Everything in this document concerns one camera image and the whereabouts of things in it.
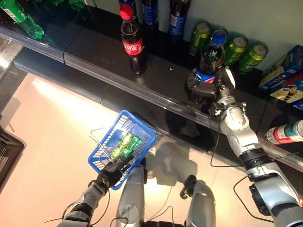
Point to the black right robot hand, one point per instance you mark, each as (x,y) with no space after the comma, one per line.
(223,87)

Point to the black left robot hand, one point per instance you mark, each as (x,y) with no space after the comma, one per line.
(112,175)

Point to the blue plastic shopping basket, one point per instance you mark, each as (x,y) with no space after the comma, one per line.
(94,160)

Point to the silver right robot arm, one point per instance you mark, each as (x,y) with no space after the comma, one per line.
(236,125)

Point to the green plastic drink bottle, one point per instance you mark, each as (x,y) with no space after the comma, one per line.
(123,144)

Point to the silver left robot leg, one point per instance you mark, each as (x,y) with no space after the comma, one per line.
(131,196)

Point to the silver robot leg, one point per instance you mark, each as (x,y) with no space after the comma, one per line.
(202,205)
(131,196)

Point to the small beige snack box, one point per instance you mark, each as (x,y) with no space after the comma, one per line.
(288,93)

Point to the dark robot pelvis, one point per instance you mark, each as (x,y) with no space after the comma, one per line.
(163,224)

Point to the clear water bottle red label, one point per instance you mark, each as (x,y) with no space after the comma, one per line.
(286,133)

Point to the silver right robot leg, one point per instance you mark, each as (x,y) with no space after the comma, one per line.
(202,205)

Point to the cola bottle red cap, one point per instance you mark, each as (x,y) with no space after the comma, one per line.
(133,47)

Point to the black cabinet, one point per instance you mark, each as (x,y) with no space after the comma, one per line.
(9,153)

